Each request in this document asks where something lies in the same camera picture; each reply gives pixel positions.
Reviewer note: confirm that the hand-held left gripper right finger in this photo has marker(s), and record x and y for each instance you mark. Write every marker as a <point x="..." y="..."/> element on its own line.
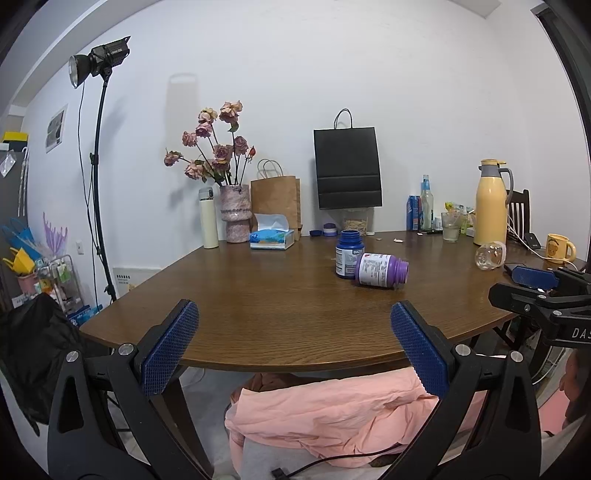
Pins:
<point x="421" y="353"/>

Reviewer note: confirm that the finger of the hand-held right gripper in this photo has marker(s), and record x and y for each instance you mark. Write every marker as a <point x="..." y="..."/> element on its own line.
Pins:
<point x="519" y="300"/>
<point x="535" y="277"/>

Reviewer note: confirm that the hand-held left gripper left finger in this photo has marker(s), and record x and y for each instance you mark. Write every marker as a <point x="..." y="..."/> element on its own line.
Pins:
<point x="170" y="347"/>

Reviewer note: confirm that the clear glass cup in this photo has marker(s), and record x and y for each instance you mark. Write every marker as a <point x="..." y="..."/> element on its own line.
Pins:
<point x="490" y="255"/>

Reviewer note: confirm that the person's right forearm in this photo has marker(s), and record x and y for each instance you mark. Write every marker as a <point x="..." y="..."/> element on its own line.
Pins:
<point x="578" y="392"/>

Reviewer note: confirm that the yellow mug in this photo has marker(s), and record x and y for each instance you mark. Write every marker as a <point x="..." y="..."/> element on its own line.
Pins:
<point x="557" y="249"/>

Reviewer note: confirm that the black power bank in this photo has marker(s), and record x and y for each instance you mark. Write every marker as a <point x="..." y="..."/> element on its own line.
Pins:
<point x="533" y="241"/>

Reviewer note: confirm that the dark wooden chair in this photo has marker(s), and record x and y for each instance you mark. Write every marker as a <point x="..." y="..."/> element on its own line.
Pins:
<point x="521" y="207"/>

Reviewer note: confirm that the yellow thermos jug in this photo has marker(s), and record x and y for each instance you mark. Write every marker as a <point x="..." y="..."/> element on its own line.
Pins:
<point x="491" y="207"/>

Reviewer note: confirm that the small green spray bottle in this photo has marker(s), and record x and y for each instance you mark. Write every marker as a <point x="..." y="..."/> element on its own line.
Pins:
<point x="463" y="221"/>

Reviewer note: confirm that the purple pill bottle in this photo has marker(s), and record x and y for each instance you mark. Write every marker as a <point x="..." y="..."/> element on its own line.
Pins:
<point x="378" y="270"/>

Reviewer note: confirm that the pink cloth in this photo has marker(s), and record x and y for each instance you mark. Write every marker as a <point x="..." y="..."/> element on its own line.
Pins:
<point x="346" y="410"/>

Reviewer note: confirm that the tall drinking glass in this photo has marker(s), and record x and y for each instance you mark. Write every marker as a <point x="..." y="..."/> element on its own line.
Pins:
<point x="450" y="228"/>

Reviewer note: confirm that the brown cloth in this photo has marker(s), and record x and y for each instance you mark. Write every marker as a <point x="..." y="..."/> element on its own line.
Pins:
<point x="274" y="382"/>

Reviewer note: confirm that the blue pill bottle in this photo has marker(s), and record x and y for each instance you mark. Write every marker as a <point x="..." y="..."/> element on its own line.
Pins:
<point x="347" y="256"/>

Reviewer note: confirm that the clear bottle with blue cap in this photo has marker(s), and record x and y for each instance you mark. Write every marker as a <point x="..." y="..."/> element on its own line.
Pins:
<point x="427" y="205"/>

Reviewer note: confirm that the white thermos bottle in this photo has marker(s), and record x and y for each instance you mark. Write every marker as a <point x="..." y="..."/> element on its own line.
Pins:
<point x="208" y="219"/>

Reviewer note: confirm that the blue drink can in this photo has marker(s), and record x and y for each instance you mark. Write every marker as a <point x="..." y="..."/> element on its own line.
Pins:
<point x="413" y="213"/>

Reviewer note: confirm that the clear food container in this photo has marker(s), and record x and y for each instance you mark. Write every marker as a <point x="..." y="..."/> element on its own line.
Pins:
<point x="356" y="222"/>

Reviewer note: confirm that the pink stone vase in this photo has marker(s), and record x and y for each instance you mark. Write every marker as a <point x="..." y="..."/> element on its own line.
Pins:
<point x="235" y="212"/>

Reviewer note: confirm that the blue tissue box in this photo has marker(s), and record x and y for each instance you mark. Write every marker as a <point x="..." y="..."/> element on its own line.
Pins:
<point x="272" y="236"/>

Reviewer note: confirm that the small white jar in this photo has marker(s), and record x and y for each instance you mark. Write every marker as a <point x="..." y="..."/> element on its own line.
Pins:
<point x="329" y="230"/>

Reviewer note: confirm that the pink bucket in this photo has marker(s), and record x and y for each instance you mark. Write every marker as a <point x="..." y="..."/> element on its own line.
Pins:
<point x="27" y="284"/>

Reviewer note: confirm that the purple hangers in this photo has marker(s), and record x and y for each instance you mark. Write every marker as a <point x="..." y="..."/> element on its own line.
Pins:
<point x="54" y="235"/>

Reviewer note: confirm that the brown paper bag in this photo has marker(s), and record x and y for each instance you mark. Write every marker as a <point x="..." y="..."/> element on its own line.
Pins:
<point x="276" y="196"/>

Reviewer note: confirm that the blue hangers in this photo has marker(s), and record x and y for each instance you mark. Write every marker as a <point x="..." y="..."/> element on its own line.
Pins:
<point x="18" y="240"/>

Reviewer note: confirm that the black paper bag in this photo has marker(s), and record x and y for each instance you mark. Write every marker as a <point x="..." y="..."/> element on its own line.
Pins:
<point x="347" y="168"/>

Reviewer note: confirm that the dried pink flowers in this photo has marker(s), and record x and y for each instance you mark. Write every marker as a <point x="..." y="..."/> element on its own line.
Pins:
<point x="221" y="152"/>

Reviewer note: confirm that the yellow box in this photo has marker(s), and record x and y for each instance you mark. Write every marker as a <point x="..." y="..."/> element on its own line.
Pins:
<point x="14" y="137"/>

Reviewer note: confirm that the black studio light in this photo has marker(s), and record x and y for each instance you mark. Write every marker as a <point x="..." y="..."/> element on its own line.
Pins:
<point x="104" y="55"/>

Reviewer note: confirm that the wall poster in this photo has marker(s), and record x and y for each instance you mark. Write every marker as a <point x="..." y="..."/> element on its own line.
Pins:
<point x="56" y="129"/>

